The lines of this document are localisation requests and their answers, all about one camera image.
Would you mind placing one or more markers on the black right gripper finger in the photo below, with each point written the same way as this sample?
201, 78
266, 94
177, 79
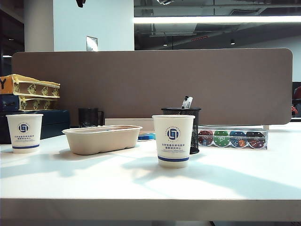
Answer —
165, 2

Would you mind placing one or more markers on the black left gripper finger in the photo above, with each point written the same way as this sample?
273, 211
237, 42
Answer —
81, 2

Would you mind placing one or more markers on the black and white pen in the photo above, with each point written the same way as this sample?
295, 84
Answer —
187, 101

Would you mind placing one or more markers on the black mesh pen holder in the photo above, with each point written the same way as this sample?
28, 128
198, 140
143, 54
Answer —
196, 136

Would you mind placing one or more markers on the ceiling light strip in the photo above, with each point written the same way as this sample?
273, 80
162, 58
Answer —
211, 19

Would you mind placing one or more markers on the small ceiling spot lamp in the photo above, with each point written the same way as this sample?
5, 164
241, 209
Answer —
232, 42

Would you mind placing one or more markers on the brown desk partition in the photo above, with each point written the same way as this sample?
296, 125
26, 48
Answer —
152, 82

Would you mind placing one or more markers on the blue puzzle box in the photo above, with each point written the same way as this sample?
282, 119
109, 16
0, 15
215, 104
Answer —
30, 103

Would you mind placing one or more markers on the dark translucent mug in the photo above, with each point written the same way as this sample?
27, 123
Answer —
88, 117

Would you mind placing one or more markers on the dark blue plastic case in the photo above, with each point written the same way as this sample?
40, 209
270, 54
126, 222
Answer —
54, 122

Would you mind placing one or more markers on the teal letter card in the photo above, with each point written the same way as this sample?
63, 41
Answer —
147, 136

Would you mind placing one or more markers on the beige pulp tray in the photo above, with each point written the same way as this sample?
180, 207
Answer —
101, 141

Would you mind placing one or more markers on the red poker chip stack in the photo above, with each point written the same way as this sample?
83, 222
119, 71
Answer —
205, 139

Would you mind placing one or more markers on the clear acrylic chip case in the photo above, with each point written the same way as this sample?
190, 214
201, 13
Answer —
232, 131

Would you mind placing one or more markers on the green poker chip stack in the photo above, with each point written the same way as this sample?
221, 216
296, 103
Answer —
221, 139

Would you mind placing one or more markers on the white paper cup blue logo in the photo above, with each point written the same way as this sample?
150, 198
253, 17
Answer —
24, 141
174, 150

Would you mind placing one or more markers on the blue poker chip stack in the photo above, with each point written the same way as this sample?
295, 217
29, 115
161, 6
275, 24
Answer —
237, 139

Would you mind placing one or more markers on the dark brown poker chip stack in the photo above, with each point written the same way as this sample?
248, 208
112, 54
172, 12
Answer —
255, 140

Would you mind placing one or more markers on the white partition foot bracket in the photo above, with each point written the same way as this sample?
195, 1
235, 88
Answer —
266, 127

